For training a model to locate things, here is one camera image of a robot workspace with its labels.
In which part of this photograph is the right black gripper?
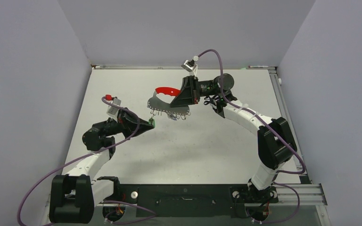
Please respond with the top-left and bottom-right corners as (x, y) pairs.
(170, 75), (220, 107)

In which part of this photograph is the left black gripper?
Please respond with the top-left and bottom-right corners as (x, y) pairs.
(92, 107), (154, 140)

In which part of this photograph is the green key tag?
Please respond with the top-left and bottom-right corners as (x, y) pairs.
(149, 118), (156, 128)

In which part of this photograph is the red-handled metal key holder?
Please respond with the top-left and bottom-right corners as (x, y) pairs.
(147, 87), (190, 120)

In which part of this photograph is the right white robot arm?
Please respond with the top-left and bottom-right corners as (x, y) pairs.
(169, 73), (296, 202)

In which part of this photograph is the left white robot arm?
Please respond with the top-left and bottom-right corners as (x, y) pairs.
(49, 108), (155, 224)

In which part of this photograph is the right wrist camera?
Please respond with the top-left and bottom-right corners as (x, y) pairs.
(181, 56), (199, 76)

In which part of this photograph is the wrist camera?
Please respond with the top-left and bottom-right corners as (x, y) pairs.
(181, 56), (199, 76)
(104, 95), (121, 119)

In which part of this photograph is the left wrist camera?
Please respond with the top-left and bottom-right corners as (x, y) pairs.
(104, 95), (121, 119)

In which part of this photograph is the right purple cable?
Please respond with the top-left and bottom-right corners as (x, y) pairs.
(198, 48), (306, 225)

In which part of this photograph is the purple cable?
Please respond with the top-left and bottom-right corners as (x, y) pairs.
(198, 48), (306, 225)
(16, 95), (156, 226)

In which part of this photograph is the aluminium back rail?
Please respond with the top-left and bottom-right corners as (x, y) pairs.
(91, 65), (277, 71)

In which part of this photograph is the aluminium rail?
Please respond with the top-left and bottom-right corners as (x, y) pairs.
(45, 184), (329, 207)
(91, 65), (277, 71)
(268, 67), (303, 160)

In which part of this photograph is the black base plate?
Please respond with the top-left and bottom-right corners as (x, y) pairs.
(106, 184), (279, 218)

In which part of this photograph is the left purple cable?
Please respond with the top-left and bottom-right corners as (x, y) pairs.
(16, 95), (156, 226)

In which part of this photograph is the aluminium right rail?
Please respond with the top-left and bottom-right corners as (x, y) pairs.
(268, 67), (303, 160)

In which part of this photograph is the aluminium front rail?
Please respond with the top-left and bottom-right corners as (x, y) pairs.
(45, 184), (329, 207)

